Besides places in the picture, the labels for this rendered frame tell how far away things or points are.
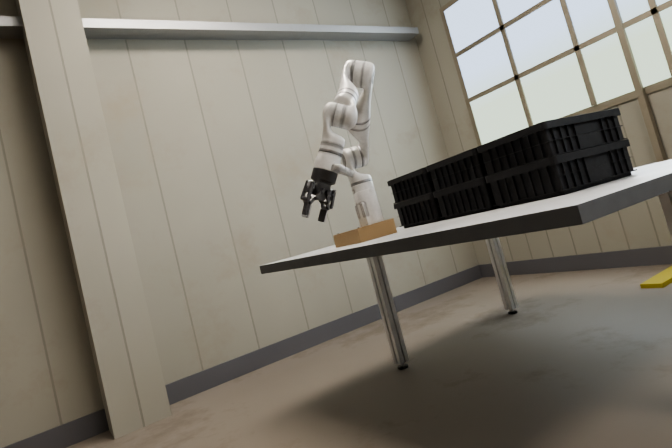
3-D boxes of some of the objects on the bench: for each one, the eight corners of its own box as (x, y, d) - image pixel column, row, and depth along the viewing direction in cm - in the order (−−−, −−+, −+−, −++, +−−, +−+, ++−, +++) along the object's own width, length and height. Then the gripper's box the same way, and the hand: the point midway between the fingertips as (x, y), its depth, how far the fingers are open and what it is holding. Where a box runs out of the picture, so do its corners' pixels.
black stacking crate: (438, 221, 196) (430, 193, 197) (398, 230, 222) (391, 204, 223) (507, 202, 214) (500, 176, 215) (462, 212, 241) (456, 189, 242)
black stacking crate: (491, 210, 169) (482, 177, 170) (438, 221, 196) (430, 193, 197) (564, 189, 188) (556, 160, 189) (507, 202, 214) (500, 176, 215)
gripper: (327, 172, 150) (315, 220, 149) (302, 160, 137) (288, 213, 136) (348, 176, 146) (336, 225, 145) (324, 164, 133) (310, 218, 132)
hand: (313, 217), depth 140 cm, fingers open, 9 cm apart
